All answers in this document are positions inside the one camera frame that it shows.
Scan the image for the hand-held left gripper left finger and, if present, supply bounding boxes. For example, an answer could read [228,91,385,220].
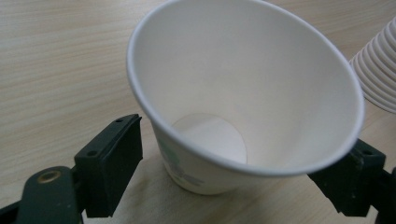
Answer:
[74,113,144,218]

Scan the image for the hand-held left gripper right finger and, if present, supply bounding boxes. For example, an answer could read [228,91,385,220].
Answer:
[307,138,387,217]

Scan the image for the white paper cup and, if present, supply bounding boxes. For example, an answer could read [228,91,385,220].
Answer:
[125,0,366,196]

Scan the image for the stack of white paper cups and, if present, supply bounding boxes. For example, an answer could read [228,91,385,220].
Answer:
[348,16,396,115]

